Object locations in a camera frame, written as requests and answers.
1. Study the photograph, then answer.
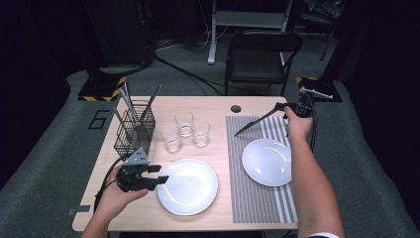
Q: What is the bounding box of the large white plate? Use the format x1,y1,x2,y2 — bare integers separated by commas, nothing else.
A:
157,159,219,217

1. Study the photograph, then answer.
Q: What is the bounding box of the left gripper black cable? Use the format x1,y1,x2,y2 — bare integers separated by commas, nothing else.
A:
93,155,128,212

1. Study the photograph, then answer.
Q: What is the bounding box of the black folding chair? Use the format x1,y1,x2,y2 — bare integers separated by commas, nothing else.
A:
224,29,303,97

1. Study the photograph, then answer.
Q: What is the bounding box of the striped grey placemat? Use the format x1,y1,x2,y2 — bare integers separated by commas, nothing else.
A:
225,115,299,224

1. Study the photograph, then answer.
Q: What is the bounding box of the clear drinking glass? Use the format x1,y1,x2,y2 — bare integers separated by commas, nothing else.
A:
191,118,211,148
173,110,194,138
160,124,183,154

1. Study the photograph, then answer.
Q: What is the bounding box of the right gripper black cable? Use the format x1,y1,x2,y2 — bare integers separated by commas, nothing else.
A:
305,93,319,154

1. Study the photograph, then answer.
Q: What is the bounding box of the person's left hand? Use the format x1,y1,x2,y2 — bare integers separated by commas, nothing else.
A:
94,165,150,221

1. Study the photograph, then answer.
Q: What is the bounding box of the small white plate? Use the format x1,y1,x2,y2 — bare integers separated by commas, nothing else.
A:
241,138,293,187

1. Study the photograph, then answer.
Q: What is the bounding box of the white shirt sleeve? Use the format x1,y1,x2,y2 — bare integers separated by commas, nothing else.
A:
306,232,341,238

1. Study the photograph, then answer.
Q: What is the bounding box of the white desk frame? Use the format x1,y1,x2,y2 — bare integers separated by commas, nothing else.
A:
207,0,295,65

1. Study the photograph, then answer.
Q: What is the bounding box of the black wire cutlery rack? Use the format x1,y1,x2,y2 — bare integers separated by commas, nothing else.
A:
113,98,157,165

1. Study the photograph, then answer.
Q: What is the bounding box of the person's right hand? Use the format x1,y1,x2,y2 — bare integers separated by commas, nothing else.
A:
283,107,314,142

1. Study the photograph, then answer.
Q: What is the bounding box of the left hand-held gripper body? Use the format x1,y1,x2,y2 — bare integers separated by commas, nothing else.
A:
116,147,151,193

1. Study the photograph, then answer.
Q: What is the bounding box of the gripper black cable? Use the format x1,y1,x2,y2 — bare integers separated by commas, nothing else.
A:
93,155,128,212
305,93,319,154

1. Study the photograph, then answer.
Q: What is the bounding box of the dark curtain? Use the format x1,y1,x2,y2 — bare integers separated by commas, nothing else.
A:
0,0,88,191
325,0,420,229

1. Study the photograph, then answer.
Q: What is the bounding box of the black cabinet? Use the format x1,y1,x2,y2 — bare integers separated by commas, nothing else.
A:
83,0,156,68

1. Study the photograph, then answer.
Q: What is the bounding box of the dark grey utensil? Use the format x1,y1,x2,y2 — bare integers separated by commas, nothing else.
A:
140,83,162,127

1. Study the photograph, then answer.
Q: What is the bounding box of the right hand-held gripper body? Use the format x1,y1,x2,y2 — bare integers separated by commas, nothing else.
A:
286,87,334,118

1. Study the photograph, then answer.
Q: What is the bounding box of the black floor cable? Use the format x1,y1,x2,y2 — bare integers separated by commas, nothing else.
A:
153,55,229,97

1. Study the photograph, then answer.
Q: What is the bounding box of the black striped stand base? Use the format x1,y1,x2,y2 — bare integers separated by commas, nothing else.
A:
77,75,128,102
295,76,343,103

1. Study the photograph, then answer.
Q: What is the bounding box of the grey tape piece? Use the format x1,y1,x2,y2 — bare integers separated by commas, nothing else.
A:
67,204,92,216

